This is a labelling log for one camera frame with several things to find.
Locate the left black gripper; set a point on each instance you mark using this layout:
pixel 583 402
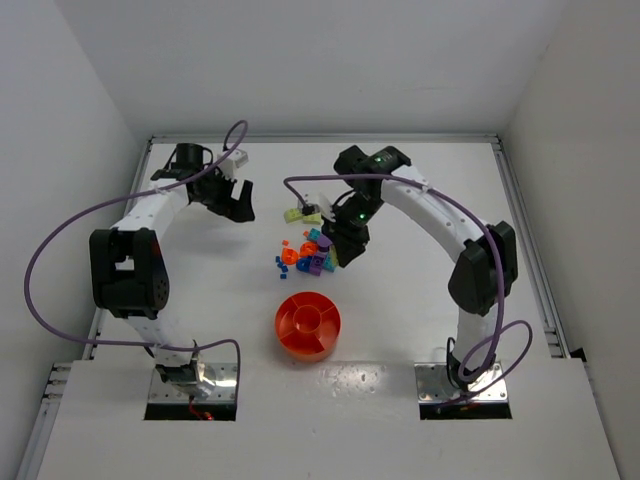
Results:
pixel 226 195

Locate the yellow-green lego brick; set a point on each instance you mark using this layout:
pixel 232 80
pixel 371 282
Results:
pixel 292 215
pixel 311 217

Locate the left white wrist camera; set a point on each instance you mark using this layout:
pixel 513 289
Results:
pixel 233 162

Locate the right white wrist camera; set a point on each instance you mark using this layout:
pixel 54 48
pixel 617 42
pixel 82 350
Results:
pixel 316 203

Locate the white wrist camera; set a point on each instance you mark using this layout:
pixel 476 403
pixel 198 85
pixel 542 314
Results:
pixel 233 162
pixel 316 203

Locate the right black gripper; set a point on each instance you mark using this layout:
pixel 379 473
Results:
pixel 345 236

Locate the blue rounded lego brick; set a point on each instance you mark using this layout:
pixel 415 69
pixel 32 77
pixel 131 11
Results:
pixel 303 264

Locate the small teal lego brick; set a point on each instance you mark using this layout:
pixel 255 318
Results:
pixel 313 235

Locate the purple rounded lego brick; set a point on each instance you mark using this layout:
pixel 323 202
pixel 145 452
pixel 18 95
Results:
pixel 324 243

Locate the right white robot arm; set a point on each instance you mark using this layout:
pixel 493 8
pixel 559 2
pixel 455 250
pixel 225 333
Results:
pixel 484 255

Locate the teal 2x4 lego brick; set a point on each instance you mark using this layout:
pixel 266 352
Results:
pixel 331 260

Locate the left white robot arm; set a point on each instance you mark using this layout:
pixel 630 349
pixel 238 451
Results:
pixel 129 276

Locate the orange round divided container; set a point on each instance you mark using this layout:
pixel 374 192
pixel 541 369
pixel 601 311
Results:
pixel 307 326

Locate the purple arch lego brick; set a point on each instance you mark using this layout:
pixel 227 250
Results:
pixel 316 264

